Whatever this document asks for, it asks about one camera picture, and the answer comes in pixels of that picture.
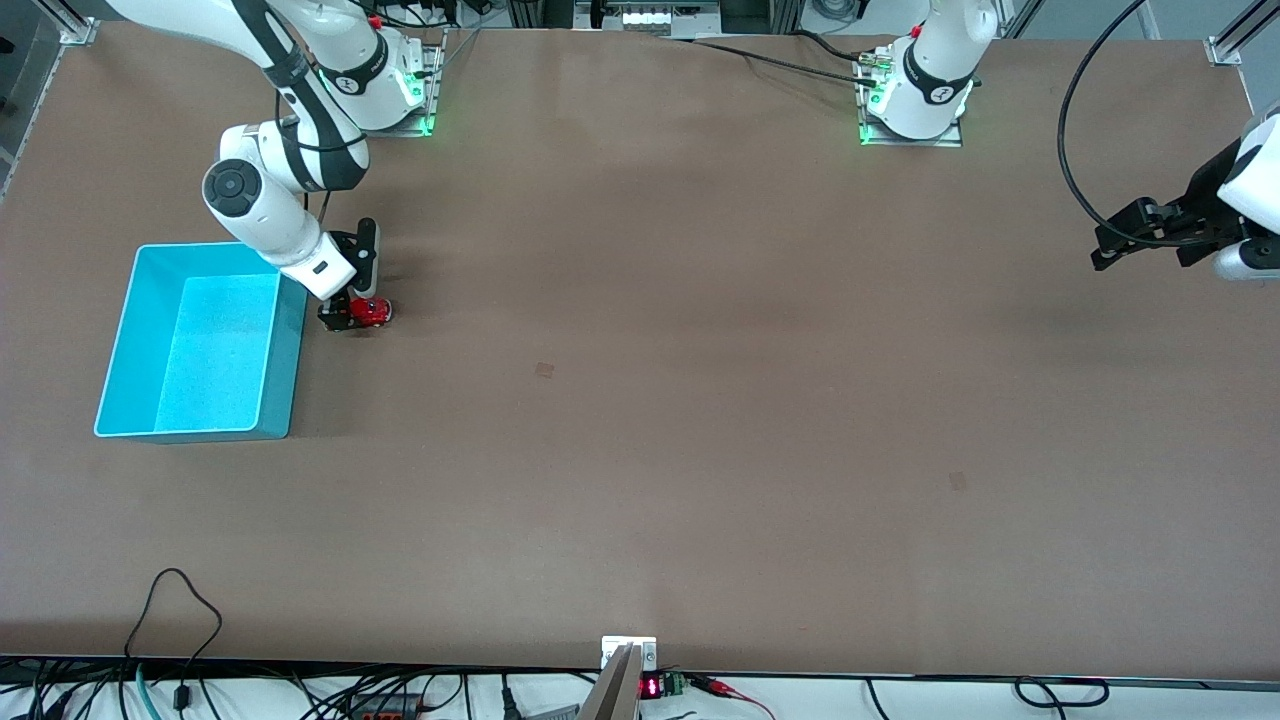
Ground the blue plastic box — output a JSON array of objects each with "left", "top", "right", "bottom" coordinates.
[{"left": 94, "top": 241, "right": 311, "bottom": 442}]

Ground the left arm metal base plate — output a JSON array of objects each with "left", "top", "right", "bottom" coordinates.
[{"left": 855, "top": 45, "right": 966, "bottom": 149}]

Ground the black power strip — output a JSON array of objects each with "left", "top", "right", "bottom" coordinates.
[{"left": 345, "top": 693, "right": 421, "bottom": 720}]

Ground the grey metal camera beam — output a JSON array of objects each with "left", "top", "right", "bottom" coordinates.
[{"left": 578, "top": 645, "right": 641, "bottom": 720}]

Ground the white metal table bracket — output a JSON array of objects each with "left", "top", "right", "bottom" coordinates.
[{"left": 601, "top": 636, "right": 658, "bottom": 671}]

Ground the black cable to arm base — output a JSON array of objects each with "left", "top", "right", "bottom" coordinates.
[{"left": 660, "top": 30, "right": 883, "bottom": 89}]

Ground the thin black looped cable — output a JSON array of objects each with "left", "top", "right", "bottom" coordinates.
[{"left": 123, "top": 567, "right": 224, "bottom": 711}]

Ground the black coiled cable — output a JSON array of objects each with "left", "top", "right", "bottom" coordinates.
[{"left": 1013, "top": 677, "right": 1111, "bottom": 709}]

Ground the aluminium corner bracket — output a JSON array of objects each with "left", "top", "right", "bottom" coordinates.
[
  {"left": 35, "top": 0, "right": 102, "bottom": 47},
  {"left": 1207, "top": 0, "right": 1280, "bottom": 69}
]

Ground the red clip lead wire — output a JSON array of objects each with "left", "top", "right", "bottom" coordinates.
[{"left": 688, "top": 675, "right": 776, "bottom": 720}]

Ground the lit equipment box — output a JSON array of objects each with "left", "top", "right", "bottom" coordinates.
[{"left": 573, "top": 0, "right": 723, "bottom": 33}]

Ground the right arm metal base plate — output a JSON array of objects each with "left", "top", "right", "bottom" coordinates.
[{"left": 330, "top": 28, "right": 446, "bottom": 139}]

